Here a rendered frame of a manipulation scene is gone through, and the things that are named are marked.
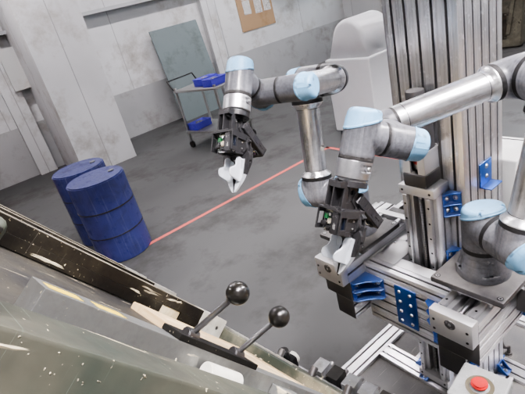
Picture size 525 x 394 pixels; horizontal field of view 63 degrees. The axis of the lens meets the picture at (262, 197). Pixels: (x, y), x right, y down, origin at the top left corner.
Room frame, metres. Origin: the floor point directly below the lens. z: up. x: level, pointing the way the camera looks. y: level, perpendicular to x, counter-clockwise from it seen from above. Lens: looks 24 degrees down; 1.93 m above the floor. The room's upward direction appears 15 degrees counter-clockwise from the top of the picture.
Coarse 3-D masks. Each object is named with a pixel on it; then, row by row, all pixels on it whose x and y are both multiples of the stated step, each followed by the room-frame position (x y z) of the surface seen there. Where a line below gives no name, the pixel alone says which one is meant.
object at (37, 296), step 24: (24, 288) 0.46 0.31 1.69; (48, 288) 0.43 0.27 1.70; (48, 312) 0.43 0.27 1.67; (72, 312) 0.44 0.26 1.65; (96, 312) 0.45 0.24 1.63; (120, 312) 0.51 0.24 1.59; (120, 336) 0.46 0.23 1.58; (144, 336) 0.48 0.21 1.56; (168, 336) 0.50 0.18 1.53; (192, 360) 0.51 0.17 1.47; (216, 360) 0.54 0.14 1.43; (264, 384) 0.58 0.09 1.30; (288, 384) 0.61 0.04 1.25
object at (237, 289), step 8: (232, 288) 0.55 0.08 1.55; (240, 288) 0.54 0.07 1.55; (248, 288) 0.55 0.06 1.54; (232, 296) 0.54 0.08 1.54; (240, 296) 0.54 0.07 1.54; (248, 296) 0.54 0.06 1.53; (224, 304) 0.55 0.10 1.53; (240, 304) 0.54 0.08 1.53; (216, 312) 0.55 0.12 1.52; (208, 320) 0.54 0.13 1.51; (184, 328) 0.55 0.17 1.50; (192, 328) 0.55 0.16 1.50; (200, 328) 0.54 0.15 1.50; (192, 336) 0.54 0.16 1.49
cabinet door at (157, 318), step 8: (136, 304) 0.95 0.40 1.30; (144, 312) 0.91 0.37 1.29; (152, 312) 0.92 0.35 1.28; (152, 320) 0.87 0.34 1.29; (160, 320) 0.86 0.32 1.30; (168, 320) 0.91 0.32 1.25; (176, 320) 1.01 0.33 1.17; (200, 336) 0.92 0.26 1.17; (208, 336) 1.00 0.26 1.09; (224, 344) 1.02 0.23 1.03; (232, 344) 1.11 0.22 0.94; (256, 360) 0.99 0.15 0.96; (264, 368) 0.89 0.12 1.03; (272, 368) 0.97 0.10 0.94; (280, 376) 0.89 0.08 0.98; (288, 376) 0.96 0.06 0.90
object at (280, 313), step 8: (272, 312) 0.59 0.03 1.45; (280, 312) 0.59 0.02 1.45; (288, 312) 0.59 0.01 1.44; (272, 320) 0.58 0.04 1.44; (280, 320) 0.58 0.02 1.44; (288, 320) 0.58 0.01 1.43; (264, 328) 0.59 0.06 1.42; (256, 336) 0.59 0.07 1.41; (248, 344) 0.58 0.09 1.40; (232, 352) 0.58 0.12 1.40; (240, 352) 0.58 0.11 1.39
